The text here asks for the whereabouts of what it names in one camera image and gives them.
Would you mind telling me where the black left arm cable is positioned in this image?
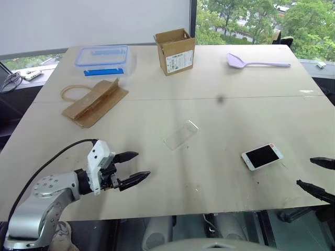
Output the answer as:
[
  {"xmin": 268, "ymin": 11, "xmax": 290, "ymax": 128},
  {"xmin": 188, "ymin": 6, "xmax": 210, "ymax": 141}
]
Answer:
[{"xmin": 7, "ymin": 139, "xmax": 98, "ymax": 223}]

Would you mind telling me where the white smartphone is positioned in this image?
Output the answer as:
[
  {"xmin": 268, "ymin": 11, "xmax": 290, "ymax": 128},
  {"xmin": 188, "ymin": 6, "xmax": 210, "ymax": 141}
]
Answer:
[{"xmin": 241, "ymin": 142, "xmax": 284, "ymax": 172}]

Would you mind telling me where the brown paper bag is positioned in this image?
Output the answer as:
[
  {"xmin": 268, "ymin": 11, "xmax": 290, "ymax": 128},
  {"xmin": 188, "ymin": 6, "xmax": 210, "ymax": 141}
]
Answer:
[{"xmin": 60, "ymin": 77, "xmax": 129, "ymax": 129}]

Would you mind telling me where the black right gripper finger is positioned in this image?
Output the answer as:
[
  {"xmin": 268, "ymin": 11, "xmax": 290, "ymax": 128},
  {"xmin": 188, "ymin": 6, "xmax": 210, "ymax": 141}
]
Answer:
[
  {"xmin": 309, "ymin": 156, "xmax": 335, "ymax": 170},
  {"xmin": 296, "ymin": 179, "xmax": 335, "ymax": 206}
]

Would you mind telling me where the open cardboard box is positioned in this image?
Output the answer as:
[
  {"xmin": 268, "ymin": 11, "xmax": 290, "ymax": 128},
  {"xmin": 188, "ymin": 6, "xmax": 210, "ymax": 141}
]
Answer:
[{"xmin": 153, "ymin": 28, "xmax": 196, "ymax": 77}]

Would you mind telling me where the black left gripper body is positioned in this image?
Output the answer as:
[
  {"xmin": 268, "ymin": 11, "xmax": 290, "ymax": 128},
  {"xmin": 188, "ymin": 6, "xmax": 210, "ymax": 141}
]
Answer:
[{"xmin": 99, "ymin": 154, "xmax": 122, "ymax": 192}]

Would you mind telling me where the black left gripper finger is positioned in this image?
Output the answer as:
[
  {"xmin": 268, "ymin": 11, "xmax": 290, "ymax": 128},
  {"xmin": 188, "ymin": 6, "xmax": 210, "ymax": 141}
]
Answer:
[
  {"xmin": 118, "ymin": 170, "xmax": 152, "ymax": 192},
  {"xmin": 113, "ymin": 151, "xmax": 139, "ymax": 165}
]

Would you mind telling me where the clear phone case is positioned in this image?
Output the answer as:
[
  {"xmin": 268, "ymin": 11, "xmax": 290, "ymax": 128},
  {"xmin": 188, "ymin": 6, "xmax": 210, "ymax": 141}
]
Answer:
[{"xmin": 163, "ymin": 120, "xmax": 199, "ymax": 152}]

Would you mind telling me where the clear blue-lidded plastic container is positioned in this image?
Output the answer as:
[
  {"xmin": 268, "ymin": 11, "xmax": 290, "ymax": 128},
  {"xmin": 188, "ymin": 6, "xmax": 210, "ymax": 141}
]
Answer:
[{"xmin": 74, "ymin": 44, "xmax": 131, "ymax": 78}]

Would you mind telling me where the grey cable bundle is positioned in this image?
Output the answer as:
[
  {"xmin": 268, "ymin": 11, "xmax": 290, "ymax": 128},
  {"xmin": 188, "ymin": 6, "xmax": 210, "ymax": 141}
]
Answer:
[{"xmin": 0, "ymin": 71, "xmax": 23, "ymax": 94}]

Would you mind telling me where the lilac plastic scoop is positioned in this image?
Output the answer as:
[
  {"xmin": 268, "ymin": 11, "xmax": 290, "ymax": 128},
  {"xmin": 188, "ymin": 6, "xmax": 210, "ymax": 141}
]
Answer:
[{"xmin": 226, "ymin": 52, "xmax": 292, "ymax": 70}]

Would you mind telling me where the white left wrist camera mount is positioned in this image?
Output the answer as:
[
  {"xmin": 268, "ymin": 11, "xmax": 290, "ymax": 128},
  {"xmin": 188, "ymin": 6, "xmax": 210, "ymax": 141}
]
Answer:
[{"xmin": 87, "ymin": 140, "xmax": 116, "ymax": 197}]

